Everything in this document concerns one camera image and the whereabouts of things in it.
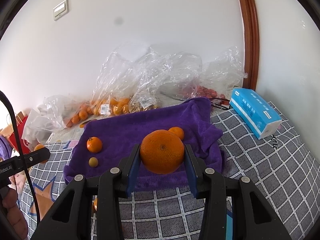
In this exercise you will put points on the yellow green small fruit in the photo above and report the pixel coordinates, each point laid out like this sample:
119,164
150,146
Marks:
93,162

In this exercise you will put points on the brown wooden door frame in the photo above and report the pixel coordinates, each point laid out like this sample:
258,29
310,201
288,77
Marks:
251,42

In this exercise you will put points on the white plastic shopping bag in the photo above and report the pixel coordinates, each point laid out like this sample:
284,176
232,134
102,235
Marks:
38,128

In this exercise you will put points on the clear bag of oranges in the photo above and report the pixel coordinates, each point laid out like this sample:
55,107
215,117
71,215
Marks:
68,111

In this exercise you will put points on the clear bag of kumquats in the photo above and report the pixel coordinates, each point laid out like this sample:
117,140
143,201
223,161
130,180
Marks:
129,79

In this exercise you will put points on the white wall light switch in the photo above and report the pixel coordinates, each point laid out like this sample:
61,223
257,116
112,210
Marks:
60,10

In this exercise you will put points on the blue tissue pack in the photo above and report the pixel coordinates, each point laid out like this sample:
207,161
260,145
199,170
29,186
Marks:
259,116

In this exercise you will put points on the small orange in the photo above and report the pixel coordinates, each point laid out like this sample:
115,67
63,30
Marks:
177,131

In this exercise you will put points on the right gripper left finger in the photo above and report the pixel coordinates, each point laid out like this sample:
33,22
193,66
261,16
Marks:
70,215

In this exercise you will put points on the large orange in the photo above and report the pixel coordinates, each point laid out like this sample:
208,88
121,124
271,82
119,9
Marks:
162,152

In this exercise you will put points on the purple towel covered tray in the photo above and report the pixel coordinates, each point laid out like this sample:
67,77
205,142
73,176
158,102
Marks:
121,133

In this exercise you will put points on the clear bag of red fruit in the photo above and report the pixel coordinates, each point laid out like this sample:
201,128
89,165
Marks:
215,81

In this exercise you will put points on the person's left hand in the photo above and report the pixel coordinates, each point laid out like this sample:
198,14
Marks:
14,214

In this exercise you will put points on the medium orange with stem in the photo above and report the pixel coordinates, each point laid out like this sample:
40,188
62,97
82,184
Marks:
94,145

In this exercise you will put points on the oval yellow orange fruit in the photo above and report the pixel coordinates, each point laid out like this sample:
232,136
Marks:
42,153

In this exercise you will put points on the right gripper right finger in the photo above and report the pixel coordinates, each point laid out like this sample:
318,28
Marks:
231,204

